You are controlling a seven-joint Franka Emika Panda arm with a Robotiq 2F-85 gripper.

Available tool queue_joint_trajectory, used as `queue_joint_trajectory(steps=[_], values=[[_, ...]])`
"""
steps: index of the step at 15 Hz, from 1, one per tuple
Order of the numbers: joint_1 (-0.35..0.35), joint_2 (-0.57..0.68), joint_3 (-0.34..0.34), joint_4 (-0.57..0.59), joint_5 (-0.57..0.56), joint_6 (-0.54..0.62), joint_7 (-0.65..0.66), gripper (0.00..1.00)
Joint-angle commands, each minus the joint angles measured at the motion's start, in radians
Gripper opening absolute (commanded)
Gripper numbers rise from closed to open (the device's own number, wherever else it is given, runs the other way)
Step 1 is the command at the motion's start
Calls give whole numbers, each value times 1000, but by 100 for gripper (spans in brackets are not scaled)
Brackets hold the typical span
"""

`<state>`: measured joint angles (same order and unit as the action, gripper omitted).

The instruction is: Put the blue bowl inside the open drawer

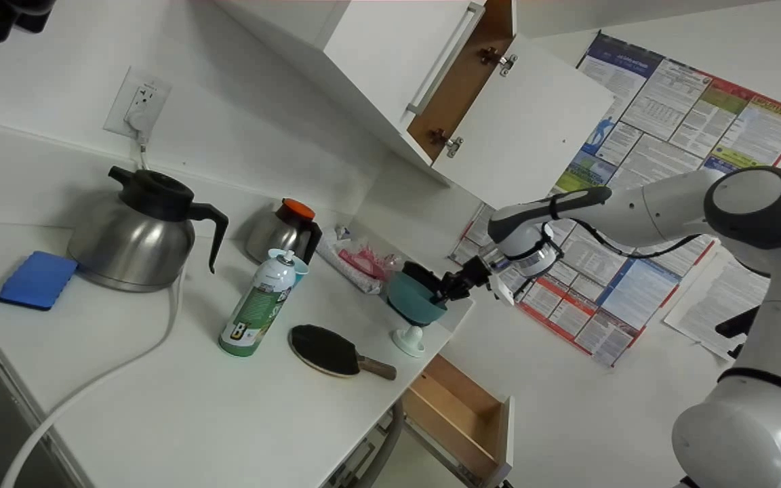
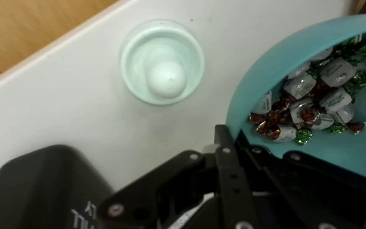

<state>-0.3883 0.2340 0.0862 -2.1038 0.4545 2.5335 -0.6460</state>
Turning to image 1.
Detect white wall outlet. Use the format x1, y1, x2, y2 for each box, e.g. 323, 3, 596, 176
99, 64, 175, 143

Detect metal cabinet hinge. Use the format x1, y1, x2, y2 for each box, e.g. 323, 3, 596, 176
476, 45, 520, 81
427, 127, 467, 163

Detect small white cup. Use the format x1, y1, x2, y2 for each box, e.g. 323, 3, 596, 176
389, 322, 430, 359

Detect blue sponge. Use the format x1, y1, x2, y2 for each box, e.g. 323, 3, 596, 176
0, 249, 82, 314

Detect white closed drawer front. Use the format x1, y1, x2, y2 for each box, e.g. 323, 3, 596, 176
320, 401, 407, 488

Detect wall poster colourful header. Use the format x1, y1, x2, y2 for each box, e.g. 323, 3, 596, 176
552, 28, 781, 197

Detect white paper sheet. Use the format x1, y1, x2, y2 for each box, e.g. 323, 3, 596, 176
661, 243, 773, 364

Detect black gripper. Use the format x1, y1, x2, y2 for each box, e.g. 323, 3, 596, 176
400, 249, 520, 304

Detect blue bowl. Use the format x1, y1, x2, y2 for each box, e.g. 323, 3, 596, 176
380, 268, 453, 330

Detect open drawer wooden inside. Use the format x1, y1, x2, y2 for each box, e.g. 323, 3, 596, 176
400, 352, 518, 488

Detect white open cabinet door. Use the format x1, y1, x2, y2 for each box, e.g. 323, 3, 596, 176
453, 37, 617, 215

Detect pink packets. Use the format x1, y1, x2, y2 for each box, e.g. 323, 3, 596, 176
334, 235, 404, 288

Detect green bottle white cap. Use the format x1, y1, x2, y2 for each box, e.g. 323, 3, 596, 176
217, 246, 308, 360

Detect steel carafe black lid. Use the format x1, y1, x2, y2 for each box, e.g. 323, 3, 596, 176
64, 163, 229, 296

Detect steel carafe orange lid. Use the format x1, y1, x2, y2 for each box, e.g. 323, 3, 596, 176
234, 196, 326, 272

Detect wall poster red border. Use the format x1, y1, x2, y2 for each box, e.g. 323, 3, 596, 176
450, 209, 720, 372

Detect black ping pong paddle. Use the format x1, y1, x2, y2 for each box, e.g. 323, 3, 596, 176
284, 322, 400, 382

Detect silver cabinet handle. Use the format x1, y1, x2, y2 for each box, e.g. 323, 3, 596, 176
404, 0, 487, 119

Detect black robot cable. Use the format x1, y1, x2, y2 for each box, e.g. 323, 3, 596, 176
547, 215, 647, 264

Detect white power cable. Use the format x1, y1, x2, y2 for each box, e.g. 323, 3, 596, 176
0, 106, 187, 488

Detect white upper cabinet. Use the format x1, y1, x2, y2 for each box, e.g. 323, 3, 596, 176
212, 0, 520, 170

